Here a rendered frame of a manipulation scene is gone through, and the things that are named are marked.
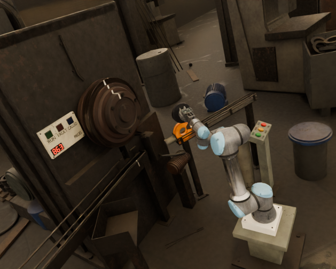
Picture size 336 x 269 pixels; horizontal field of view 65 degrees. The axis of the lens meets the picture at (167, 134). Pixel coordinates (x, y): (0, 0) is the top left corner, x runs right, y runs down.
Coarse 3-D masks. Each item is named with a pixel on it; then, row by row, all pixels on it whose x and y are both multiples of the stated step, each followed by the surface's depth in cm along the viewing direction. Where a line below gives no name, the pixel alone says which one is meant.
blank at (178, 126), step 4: (176, 124) 214; (180, 124) 212; (184, 124) 214; (176, 128) 212; (180, 128) 214; (176, 132) 214; (184, 132) 219; (176, 136) 215; (180, 136) 216; (184, 136) 218
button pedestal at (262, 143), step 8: (264, 128) 207; (256, 136) 198; (264, 136) 199; (256, 144) 208; (264, 144) 204; (264, 152) 208; (264, 160) 212; (264, 168) 217; (264, 176) 221; (272, 176) 228; (272, 184) 230; (272, 192) 226
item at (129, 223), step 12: (108, 204) 161; (120, 204) 162; (132, 204) 162; (108, 216) 166; (120, 216) 164; (132, 216) 161; (96, 228) 147; (108, 228) 159; (120, 228) 156; (132, 228) 154; (96, 240) 139; (108, 240) 139; (120, 240) 139; (132, 240) 140; (108, 252) 144; (132, 252) 163; (144, 264) 171
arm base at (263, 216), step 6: (258, 210) 159; (264, 210) 157; (270, 210) 158; (252, 216) 166; (258, 216) 161; (264, 216) 159; (270, 216) 159; (276, 216) 163; (258, 222) 162; (264, 222) 160; (270, 222) 160
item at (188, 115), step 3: (186, 108) 188; (183, 111) 186; (186, 111) 185; (189, 111) 185; (192, 111) 185; (183, 114) 187; (186, 114) 185; (189, 114) 184; (192, 114) 183; (183, 117) 189; (186, 117) 186; (189, 117) 182; (192, 117) 182; (195, 117) 181; (186, 120) 187; (189, 120) 185; (189, 123) 181
